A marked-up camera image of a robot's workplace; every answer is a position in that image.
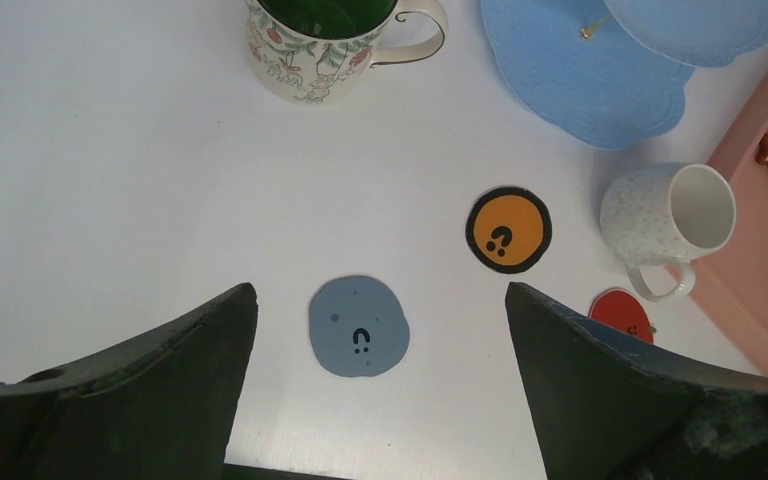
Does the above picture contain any green-lined floral cream mug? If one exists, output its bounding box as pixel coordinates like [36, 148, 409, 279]
[245, 0, 448, 105]

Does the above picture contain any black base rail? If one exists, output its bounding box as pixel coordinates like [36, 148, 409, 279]
[220, 463, 343, 480]

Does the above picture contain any blue three-tier cake stand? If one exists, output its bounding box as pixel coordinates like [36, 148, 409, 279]
[480, 1, 768, 150]

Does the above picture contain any pink rectangular tray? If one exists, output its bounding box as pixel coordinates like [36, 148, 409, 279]
[691, 73, 768, 376]

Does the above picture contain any blue-grey round coaster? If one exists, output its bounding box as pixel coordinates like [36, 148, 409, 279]
[308, 275, 410, 378]

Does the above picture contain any white speckled mug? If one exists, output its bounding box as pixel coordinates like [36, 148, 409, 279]
[599, 163, 737, 302]

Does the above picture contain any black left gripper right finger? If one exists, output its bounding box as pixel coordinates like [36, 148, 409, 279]
[505, 283, 768, 479]

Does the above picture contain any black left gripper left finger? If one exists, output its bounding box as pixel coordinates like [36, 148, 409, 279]
[0, 283, 257, 479]

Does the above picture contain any red apple-shaped coaster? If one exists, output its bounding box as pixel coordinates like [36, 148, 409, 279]
[588, 288, 656, 344]

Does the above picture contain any orange black-rimmed coaster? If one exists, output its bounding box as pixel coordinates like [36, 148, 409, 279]
[464, 185, 553, 275]

